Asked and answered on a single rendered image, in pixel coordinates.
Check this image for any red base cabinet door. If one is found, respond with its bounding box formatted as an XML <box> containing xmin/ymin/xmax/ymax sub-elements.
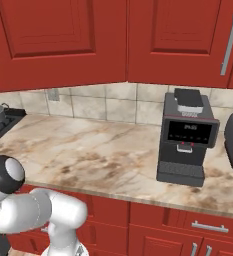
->
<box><xmin>127</xmin><ymin>223</ymin><xmax>203</xmax><ymax>256</ymax></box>
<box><xmin>77</xmin><ymin>219</ymin><xmax>129</xmax><ymax>256</ymax></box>
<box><xmin>197</xmin><ymin>235</ymin><xmax>233</xmax><ymax>256</ymax></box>

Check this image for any dark grey coffee machine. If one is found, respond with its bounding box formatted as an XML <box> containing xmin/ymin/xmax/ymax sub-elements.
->
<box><xmin>155</xmin><ymin>87</ymin><xmax>221</xmax><ymax>188</ymax></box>

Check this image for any red drawer front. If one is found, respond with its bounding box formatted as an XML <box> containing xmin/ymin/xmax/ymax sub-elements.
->
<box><xmin>84</xmin><ymin>194</ymin><xmax>130</xmax><ymax>228</ymax></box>
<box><xmin>182</xmin><ymin>209</ymin><xmax>233</xmax><ymax>242</ymax></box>

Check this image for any black hob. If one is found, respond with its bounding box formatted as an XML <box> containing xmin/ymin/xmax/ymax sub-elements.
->
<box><xmin>0</xmin><ymin>107</ymin><xmax>28</xmax><ymax>148</ymax></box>

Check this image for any grey wall socket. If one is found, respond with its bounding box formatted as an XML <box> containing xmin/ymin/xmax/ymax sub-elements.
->
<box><xmin>46</xmin><ymin>87</ymin><xmax>61</xmax><ymax>102</ymax></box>

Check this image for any silver drawer handle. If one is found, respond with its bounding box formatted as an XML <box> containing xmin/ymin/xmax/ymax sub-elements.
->
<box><xmin>190</xmin><ymin>220</ymin><xmax>230</xmax><ymax>234</ymax></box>

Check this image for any silver cabinet door handle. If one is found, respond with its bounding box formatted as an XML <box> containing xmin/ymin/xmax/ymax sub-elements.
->
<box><xmin>219</xmin><ymin>5</ymin><xmax>233</xmax><ymax>77</ymax></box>

